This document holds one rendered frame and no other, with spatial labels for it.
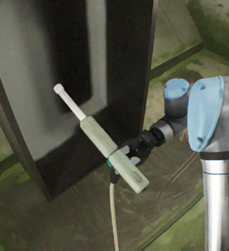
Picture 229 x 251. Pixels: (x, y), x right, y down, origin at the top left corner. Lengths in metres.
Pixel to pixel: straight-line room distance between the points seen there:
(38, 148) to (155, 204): 0.77
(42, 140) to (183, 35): 1.88
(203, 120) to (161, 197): 1.39
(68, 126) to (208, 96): 1.23
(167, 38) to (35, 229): 2.04
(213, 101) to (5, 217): 1.71
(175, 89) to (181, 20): 2.02
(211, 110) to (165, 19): 2.43
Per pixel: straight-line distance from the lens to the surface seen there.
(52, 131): 1.56
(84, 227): 1.72
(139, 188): 0.87
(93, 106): 1.65
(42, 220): 1.83
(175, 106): 1.00
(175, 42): 2.79
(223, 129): 0.42
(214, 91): 0.42
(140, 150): 0.97
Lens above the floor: 1.56
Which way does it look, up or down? 44 degrees down
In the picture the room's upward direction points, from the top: 10 degrees counter-clockwise
